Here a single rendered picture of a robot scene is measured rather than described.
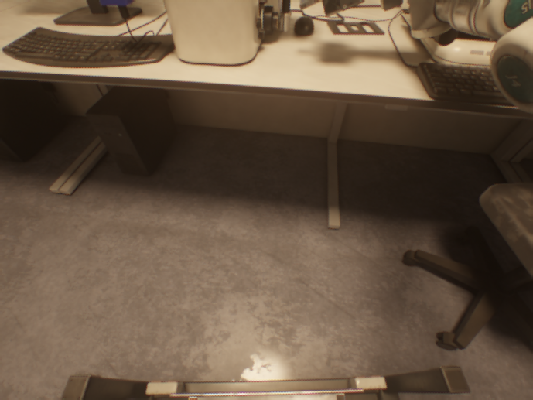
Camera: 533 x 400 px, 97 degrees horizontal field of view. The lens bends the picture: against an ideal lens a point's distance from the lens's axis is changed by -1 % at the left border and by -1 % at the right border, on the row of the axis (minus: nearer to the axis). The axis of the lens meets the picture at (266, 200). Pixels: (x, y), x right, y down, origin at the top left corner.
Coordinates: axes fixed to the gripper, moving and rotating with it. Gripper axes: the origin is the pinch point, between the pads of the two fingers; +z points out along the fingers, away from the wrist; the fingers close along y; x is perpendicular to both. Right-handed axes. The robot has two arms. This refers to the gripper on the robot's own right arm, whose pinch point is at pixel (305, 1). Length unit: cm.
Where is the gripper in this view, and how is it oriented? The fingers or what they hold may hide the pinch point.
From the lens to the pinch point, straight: 68.6
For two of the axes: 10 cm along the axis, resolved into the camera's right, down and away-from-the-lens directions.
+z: -8.9, 1.2, 4.4
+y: 1.5, -8.4, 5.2
